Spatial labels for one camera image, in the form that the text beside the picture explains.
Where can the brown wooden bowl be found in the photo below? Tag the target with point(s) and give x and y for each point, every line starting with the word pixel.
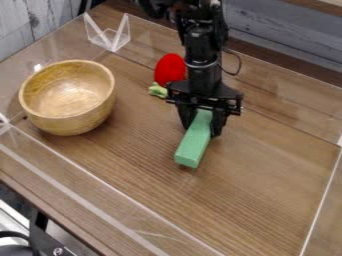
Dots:
pixel 68 97

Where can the clear acrylic corner bracket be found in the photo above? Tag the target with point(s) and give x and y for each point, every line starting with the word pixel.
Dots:
pixel 109 39

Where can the red plush strawberry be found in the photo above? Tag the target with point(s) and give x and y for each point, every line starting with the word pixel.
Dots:
pixel 169 70

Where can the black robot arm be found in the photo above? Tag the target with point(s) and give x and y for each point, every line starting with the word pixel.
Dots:
pixel 203 33

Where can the black table leg bracket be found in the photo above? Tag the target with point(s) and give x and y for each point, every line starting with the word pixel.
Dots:
pixel 44 244

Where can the green rectangular block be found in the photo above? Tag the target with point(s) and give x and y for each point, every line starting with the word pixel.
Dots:
pixel 195 140

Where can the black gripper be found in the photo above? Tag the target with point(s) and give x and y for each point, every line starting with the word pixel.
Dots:
pixel 222 100

